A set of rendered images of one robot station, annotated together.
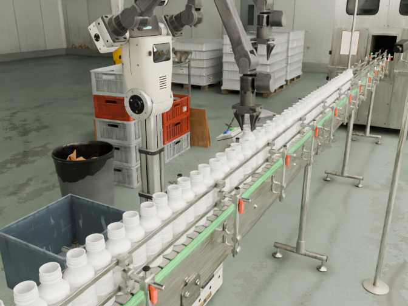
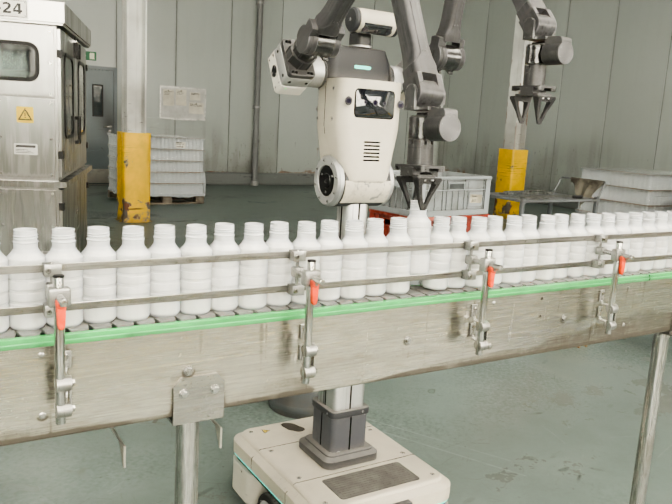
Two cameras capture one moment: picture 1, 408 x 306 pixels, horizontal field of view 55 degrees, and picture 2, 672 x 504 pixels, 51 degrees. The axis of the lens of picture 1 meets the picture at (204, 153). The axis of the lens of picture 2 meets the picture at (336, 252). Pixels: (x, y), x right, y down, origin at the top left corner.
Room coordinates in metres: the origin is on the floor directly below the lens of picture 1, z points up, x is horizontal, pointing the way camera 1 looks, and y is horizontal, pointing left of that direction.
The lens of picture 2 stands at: (-0.04, -0.76, 1.37)
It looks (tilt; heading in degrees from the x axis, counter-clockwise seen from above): 10 degrees down; 29
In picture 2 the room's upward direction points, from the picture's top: 3 degrees clockwise
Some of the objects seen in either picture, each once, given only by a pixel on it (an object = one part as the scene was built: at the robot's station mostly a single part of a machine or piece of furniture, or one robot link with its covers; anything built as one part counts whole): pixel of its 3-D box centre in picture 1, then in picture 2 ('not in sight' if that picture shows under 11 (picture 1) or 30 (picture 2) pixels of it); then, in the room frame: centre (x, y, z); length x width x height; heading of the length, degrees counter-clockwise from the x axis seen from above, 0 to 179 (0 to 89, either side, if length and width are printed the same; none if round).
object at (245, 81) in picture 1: (249, 83); (423, 128); (1.42, -0.16, 1.36); 0.07 x 0.06 x 0.07; 60
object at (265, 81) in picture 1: (258, 74); (435, 113); (1.41, -0.19, 1.40); 0.12 x 0.09 x 0.12; 60
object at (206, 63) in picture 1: (200, 62); (643, 213); (9.10, 0.09, 0.50); 1.23 x 1.05 x 1.00; 149
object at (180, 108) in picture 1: (163, 107); not in sight; (4.44, 0.48, 0.55); 0.61 x 0.41 x 0.22; 154
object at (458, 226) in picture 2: (259, 147); (455, 251); (1.52, -0.23, 1.08); 0.06 x 0.06 x 0.17
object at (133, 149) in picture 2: not in sight; (133, 176); (6.42, 5.73, 0.55); 0.40 x 0.40 x 1.10; 61
